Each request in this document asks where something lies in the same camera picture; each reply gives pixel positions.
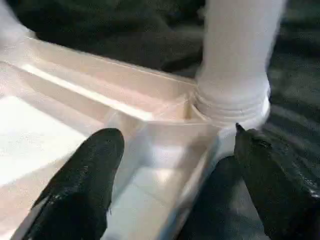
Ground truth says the white plastic table top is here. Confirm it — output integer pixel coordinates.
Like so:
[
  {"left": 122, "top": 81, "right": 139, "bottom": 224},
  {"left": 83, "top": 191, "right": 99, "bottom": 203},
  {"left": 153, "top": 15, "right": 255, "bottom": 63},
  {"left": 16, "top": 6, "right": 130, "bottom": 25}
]
[{"left": 0, "top": 32, "right": 272, "bottom": 240}]

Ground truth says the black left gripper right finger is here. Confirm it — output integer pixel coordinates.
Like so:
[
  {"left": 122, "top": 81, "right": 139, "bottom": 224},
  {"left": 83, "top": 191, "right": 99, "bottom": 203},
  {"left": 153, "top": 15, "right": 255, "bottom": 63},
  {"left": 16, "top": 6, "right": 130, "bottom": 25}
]
[{"left": 233, "top": 122, "right": 320, "bottom": 240}]

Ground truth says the black plastic mat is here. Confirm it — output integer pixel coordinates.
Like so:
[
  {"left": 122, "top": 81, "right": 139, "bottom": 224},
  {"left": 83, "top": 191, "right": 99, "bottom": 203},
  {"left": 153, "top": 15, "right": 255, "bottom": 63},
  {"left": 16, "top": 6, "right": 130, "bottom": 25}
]
[{"left": 0, "top": 0, "right": 320, "bottom": 240}]

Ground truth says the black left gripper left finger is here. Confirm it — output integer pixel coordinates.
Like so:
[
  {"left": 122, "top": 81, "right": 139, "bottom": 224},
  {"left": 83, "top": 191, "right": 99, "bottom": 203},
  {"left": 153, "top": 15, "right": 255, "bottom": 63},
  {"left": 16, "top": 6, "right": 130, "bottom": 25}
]
[{"left": 27, "top": 127, "right": 125, "bottom": 240}]

